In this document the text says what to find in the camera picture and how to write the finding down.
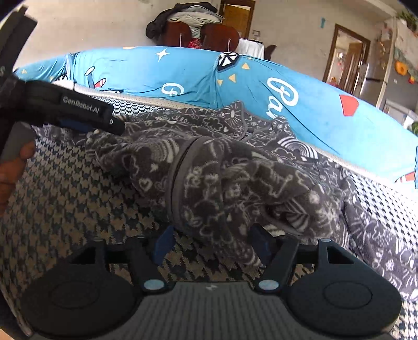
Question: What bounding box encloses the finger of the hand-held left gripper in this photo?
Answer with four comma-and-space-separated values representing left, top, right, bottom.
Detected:
94, 114, 127, 135
60, 118, 96, 133

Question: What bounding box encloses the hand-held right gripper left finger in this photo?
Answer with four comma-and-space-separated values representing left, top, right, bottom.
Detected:
65, 225, 175, 293

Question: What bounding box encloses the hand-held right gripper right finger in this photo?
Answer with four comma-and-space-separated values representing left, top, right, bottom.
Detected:
250, 224, 363, 293

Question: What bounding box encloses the grey doodle-print fleece garment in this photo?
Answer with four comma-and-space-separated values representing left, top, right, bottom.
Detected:
33, 101, 418, 301

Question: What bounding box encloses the person's left hand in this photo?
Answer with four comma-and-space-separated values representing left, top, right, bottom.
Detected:
0, 141, 37, 215

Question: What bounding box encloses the houndstooth sofa mat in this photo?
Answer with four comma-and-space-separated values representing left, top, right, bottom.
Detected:
0, 84, 418, 340

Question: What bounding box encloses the blue printed sofa cover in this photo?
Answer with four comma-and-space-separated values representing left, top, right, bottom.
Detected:
13, 46, 418, 190

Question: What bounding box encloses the black padded jacket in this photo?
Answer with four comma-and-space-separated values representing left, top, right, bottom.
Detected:
146, 3, 224, 46

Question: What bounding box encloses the brown wooden chair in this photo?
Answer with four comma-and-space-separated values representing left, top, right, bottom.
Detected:
200, 24, 240, 53
165, 21, 192, 49

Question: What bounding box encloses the white tablecloth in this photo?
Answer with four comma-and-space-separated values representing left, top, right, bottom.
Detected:
235, 38, 264, 59

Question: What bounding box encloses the wooden door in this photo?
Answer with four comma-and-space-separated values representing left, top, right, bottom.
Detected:
219, 0, 256, 41

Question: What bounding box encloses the white chest freezer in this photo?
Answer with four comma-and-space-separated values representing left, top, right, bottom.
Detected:
382, 100, 418, 128

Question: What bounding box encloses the silver fridge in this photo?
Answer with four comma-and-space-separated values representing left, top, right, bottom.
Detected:
354, 39, 397, 108

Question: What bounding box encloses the small plant on fridge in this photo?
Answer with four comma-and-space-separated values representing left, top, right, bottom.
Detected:
397, 10, 418, 31

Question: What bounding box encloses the brown door frame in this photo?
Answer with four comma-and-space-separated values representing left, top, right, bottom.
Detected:
323, 24, 371, 95

